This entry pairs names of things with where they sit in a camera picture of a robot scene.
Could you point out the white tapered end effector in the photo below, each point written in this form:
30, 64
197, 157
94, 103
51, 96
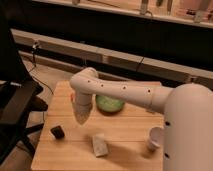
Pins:
81, 112

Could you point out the black eraser block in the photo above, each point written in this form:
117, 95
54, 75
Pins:
58, 132

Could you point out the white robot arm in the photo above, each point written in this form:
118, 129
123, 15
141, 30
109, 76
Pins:
187, 111

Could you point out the orange carrot toy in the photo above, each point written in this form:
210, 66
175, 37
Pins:
72, 97

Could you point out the green bowl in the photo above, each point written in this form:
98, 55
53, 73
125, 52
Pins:
109, 105

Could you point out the white sponge block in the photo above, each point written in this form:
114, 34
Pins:
99, 145

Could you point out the wooden board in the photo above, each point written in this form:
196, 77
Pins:
126, 135

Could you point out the black chair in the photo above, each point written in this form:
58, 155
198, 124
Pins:
18, 96

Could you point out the white paper cup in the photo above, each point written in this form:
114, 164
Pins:
155, 138

